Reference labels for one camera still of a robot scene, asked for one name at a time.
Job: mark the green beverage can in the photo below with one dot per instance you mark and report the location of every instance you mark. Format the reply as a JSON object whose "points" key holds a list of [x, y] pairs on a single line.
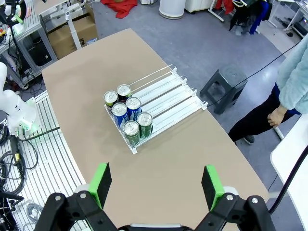
{"points": [[131, 131], [145, 121]]}

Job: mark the red cloth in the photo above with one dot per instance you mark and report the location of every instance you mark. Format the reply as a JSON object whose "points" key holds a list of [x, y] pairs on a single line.
{"points": [[118, 7]]}

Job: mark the grey plastic stool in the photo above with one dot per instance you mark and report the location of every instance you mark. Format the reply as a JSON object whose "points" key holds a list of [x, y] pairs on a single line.
{"points": [[226, 79]]}

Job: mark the white clothes rack frame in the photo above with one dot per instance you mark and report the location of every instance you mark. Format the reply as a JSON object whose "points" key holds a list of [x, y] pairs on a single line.
{"points": [[216, 12]]}

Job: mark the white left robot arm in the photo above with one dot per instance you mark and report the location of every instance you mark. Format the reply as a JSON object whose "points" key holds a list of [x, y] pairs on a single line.
{"points": [[14, 106]]}

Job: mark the black Pepsi can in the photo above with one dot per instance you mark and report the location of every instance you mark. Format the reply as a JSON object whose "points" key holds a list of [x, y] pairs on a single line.
{"points": [[124, 91], [110, 97]]}

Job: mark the person's left hand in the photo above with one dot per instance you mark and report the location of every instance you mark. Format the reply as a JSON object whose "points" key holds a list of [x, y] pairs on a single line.
{"points": [[276, 116]]}

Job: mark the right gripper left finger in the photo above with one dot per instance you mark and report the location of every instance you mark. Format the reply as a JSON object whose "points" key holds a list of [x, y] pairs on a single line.
{"points": [[102, 183]]}

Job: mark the white cabinet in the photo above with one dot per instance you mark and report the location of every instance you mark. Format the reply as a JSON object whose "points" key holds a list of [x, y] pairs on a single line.
{"points": [[197, 4]]}

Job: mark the blue beverage can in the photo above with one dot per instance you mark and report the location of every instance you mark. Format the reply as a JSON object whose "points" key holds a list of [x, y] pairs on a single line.
{"points": [[119, 111], [133, 104]]}

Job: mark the dark grey shoe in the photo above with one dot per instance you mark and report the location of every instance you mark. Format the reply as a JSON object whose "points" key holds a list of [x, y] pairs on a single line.
{"points": [[249, 139]]}

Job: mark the person in teal fleece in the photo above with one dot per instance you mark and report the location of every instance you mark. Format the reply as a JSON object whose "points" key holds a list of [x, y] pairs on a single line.
{"points": [[296, 77]]}

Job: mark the slatted aluminium mounting base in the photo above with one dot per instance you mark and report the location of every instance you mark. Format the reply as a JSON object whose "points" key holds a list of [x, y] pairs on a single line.
{"points": [[55, 156]]}

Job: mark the clear acrylic can dispenser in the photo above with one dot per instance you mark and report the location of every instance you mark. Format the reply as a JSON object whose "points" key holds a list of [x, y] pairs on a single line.
{"points": [[168, 96]]}

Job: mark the person's blue undershirt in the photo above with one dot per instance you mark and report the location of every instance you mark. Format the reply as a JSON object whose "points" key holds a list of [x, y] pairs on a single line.
{"points": [[277, 92]]}

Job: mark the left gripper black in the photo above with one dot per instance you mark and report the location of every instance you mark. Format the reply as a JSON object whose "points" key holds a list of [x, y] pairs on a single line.
{"points": [[4, 15]]}

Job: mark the blue garment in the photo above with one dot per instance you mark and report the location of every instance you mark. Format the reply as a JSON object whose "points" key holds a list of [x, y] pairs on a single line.
{"points": [[258, 16]]}

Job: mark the person's black pants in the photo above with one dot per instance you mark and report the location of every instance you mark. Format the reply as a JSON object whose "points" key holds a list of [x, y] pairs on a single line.
{"points": [[260, 120]]}

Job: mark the white air purifier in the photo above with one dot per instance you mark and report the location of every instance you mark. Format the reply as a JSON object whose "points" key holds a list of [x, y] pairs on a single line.
{"points": [[172, 9]]}

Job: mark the white side table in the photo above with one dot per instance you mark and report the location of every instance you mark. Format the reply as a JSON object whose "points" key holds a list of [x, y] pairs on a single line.
{"points": [[291, 156]]}

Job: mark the black jacket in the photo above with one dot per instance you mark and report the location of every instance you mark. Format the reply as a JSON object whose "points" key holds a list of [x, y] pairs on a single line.
{"points": [[243, 14]]}

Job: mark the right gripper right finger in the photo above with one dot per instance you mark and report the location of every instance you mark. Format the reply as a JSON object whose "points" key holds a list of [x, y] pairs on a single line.
{"points": [[211, 185]]}

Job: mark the brown cardboard box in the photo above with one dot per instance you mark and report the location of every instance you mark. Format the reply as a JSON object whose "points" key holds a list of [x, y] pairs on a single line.
{"points": [[72, 31]]}

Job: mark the white desk with leg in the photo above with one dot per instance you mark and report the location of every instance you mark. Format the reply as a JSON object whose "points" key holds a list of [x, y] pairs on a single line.
{"points": [[69, 26]]}

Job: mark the red jacket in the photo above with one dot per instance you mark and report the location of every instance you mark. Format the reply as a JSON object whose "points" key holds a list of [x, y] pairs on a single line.
{"points": [[227, 6]]}

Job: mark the black computer tower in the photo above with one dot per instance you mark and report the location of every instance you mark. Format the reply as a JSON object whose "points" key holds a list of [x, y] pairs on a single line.
{"points": [[38, 53]]}

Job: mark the aluminium frame rack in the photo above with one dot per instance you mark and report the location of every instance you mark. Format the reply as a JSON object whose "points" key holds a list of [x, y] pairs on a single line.
{"points": [[31, 26]]}

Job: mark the white background desk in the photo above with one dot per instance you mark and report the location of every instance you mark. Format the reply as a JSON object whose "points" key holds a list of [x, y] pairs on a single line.
{"points": [[291, 14]]}

